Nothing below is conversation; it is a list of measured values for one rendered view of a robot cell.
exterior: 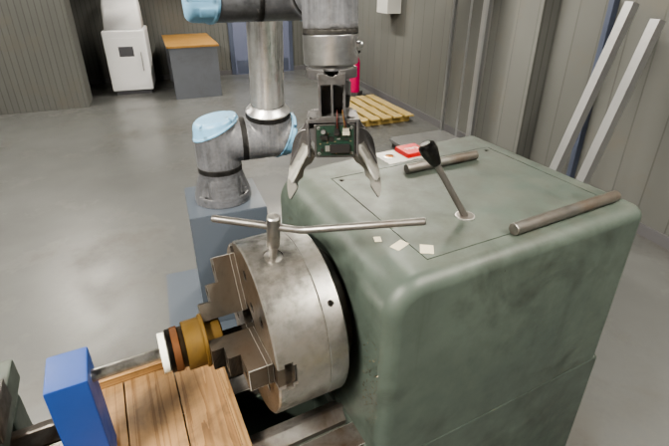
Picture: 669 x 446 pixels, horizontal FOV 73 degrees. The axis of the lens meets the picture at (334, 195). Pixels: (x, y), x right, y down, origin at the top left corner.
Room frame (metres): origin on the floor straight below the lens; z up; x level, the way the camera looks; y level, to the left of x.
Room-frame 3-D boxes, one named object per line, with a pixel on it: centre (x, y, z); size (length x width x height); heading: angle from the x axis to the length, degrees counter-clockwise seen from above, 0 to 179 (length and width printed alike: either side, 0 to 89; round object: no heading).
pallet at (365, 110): (5.70, -0.42, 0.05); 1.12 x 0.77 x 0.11; 21
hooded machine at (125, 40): (7.07, 3.10, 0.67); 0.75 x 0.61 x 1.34; 21
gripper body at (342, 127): (0.63, 0.00, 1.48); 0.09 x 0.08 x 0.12; 0
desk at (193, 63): (7.19, 2.22, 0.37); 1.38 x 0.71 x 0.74; 22
